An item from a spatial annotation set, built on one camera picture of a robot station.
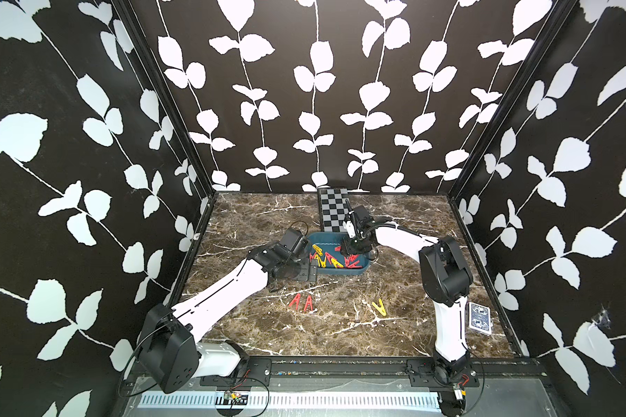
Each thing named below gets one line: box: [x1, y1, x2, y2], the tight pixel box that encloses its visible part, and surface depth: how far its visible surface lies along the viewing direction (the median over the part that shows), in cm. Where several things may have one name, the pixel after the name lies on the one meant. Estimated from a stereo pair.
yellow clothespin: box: [372, 297, 387, 317], surface depth 88 cm
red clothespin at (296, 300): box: [288, 292, 302, 311], surface depth 90 cm
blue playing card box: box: [468, 301, 492, 335], surface depth 85 cm
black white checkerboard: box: [319, 188, 350, 232], surface depth 116 cm
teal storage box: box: [306, 231, 371, 275], surface depth 100 cm
